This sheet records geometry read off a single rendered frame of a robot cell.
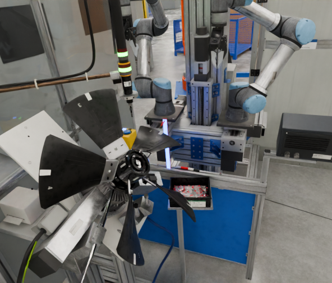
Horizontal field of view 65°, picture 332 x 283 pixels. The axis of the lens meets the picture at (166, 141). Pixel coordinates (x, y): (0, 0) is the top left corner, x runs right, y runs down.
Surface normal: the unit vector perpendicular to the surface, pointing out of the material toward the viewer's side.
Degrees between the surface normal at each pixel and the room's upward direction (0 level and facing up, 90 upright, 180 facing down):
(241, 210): 90
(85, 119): 54
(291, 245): 0
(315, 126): 15
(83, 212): 50
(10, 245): 90
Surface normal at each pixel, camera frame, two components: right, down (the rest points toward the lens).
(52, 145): 0.67, -0.07
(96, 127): 0.14, -0.12
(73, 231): 0.68, -0.47
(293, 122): -0.15, -0.70
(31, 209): 0.94, 0.11
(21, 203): -0.07, -0.86
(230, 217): -0.33, 0.51
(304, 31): 0.33, 0.37
